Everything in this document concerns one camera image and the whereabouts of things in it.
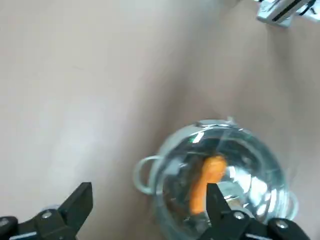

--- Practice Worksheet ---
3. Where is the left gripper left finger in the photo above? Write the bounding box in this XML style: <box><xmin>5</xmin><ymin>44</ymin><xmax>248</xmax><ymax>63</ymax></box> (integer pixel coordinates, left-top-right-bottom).
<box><xmin>0</xmin><ymin>181</ymin><xmax>94</xmax><ymax>240</ymax></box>

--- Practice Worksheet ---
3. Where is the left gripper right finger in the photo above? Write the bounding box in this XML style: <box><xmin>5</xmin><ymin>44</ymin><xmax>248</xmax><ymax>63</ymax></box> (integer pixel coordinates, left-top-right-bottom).
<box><xmin>199</xmin><ymin>182</ymin><xmax>310</xmax><ymax>240</ymax></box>

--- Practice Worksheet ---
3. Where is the orange corn cob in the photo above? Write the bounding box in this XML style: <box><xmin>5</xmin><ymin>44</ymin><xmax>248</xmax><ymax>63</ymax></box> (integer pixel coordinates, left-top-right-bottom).
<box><xmin>190</xmin><ymin>154</ymin><xmax>228</xmax><ymax>216</ymax></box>

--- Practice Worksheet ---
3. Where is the steel pot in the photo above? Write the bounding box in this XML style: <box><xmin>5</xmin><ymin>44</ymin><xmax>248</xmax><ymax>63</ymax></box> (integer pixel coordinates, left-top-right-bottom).
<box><xmin>133</xmin><ymin>116</ymin><xmax>300</xmax><ymax>240</ymax></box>

